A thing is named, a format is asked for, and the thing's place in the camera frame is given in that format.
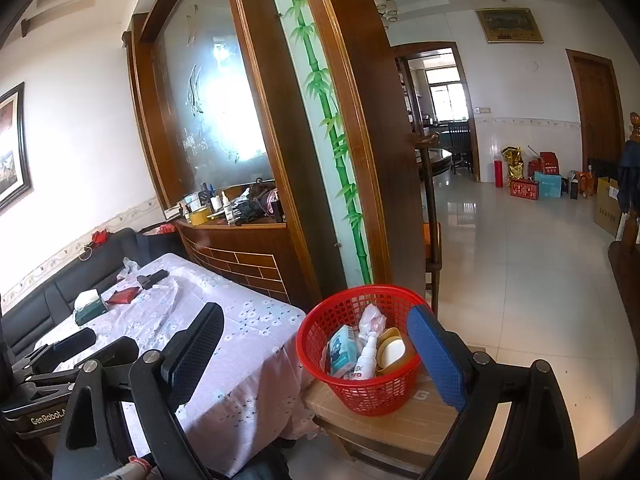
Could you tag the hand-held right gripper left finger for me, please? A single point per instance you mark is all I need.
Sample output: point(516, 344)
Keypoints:
point(197, 355)

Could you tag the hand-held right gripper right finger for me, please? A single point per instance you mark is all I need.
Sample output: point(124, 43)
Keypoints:
point(435, 360)

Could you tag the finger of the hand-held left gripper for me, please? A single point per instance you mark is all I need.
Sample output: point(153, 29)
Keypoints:
point(75, 342)
point(115, 350)

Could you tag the white spray bottle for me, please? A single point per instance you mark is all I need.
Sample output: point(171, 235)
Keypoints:
point(366, 360)

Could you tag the white plastic bag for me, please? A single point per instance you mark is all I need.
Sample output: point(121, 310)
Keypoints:
point(372, 317)

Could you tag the red plastic basket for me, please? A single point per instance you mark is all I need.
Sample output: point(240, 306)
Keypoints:
point(350, 395)

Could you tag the white teal medicine box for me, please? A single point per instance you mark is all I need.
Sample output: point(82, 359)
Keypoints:
point(342, 352)

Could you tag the dark green tissue box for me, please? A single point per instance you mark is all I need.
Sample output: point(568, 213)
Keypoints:
point(90, 312)

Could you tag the brown cardboard box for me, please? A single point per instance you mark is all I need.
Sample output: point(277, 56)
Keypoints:
point(415, 410)

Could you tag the flat red packet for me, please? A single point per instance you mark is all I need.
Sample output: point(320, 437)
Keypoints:
point(122, 296)

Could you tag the black sofa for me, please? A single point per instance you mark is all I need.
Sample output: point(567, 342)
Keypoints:
point(55, 290)

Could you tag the floral lilac tablecloth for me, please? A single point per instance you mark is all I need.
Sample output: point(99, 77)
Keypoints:
point(240, 310)

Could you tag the clear plastic bag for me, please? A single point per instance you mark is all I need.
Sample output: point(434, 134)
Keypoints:
point(127, 267)

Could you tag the red ornament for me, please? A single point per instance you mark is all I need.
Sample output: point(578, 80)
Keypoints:
point(101, 237)

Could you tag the wooden stool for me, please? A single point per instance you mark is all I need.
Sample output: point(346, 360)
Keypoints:
point(360, 452)

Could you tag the yellow tape roll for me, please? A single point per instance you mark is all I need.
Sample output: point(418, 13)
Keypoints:
point(198, 216)

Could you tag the group of small bottles jars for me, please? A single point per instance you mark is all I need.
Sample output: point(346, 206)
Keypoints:
point(215, 202)

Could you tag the black handbag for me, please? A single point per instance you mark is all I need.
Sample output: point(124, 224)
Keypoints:
point(250, 207)

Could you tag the red gift box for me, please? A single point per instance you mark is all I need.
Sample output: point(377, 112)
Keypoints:
point(524, 189)

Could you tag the round dark table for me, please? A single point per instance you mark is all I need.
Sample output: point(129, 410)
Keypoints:
point(440, 160)

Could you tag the large framed painting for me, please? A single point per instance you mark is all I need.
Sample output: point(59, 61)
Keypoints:
point(12, 150)

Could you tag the teal gift bag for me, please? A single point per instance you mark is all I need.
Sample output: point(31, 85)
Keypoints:
point(547, 186)

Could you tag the dark wooden step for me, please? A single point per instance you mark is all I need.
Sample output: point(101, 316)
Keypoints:
point(627, 280)

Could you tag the gold gift bag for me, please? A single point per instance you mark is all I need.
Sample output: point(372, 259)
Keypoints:
point(512, 162)

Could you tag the dark dining chair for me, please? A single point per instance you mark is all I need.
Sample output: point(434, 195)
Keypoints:
point(459, 140)

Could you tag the stack of red boxes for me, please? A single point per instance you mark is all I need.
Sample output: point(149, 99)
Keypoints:
point(547, 161)

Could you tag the brown paper bag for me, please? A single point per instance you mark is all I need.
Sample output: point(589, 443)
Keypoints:
point(582, 185)

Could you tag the printed cardboard box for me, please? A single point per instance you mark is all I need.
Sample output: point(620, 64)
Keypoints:
point(606, 207)

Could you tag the window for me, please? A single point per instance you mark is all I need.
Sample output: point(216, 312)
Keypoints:
point(445, 97)

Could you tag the dark jacket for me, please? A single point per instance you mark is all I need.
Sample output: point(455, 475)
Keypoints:
point(629, 175)

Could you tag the brown wooden door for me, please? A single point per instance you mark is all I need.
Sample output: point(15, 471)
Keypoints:
point(597, 110)

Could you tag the gold framed picture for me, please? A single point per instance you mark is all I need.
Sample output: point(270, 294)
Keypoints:
point(509, 25)

